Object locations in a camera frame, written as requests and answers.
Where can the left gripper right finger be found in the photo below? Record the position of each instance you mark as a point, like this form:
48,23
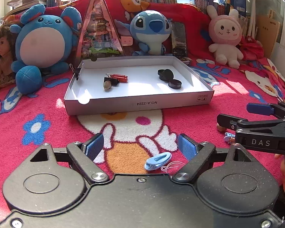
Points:
198,156

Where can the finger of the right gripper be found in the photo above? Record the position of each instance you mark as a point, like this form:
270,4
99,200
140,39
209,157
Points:
228,121
267,109

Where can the black round cap front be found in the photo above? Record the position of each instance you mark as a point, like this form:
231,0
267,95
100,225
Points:
175,84

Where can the white cardboard box tray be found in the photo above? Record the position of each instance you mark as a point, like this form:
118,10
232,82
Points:
143,91

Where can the blue Stitch plush toy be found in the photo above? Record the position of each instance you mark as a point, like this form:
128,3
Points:
149,29

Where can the pink bunny plush toy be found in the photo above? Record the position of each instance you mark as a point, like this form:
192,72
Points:
226,34

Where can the brown haired doll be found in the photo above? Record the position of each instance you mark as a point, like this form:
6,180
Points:
7,55

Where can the blue hair clip right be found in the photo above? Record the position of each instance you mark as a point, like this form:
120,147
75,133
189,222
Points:
229,138

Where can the white pole stand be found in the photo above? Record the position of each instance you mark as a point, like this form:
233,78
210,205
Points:
252,23

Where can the red cartoon blanket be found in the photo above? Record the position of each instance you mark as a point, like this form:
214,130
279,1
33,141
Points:
130,138

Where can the red cloth bundle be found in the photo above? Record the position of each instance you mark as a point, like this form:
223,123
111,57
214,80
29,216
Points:
251,49

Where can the brown cardboard sheet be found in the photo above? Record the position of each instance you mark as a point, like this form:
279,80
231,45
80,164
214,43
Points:
267,31

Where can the black binder clip on box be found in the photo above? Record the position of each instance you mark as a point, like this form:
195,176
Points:
76,70

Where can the pink triangular diorama box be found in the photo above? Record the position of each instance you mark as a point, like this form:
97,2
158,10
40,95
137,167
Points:
99,37

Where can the black round cap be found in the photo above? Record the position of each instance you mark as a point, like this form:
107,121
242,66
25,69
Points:
160,73
167,75
175,84

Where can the small black binder clip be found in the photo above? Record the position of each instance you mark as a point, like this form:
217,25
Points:
114,81

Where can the round blue plush toy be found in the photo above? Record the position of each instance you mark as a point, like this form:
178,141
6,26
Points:
43,44

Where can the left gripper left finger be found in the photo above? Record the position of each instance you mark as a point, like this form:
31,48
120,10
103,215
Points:
82,155

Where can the black smartphone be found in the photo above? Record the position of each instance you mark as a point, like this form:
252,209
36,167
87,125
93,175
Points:
178,39

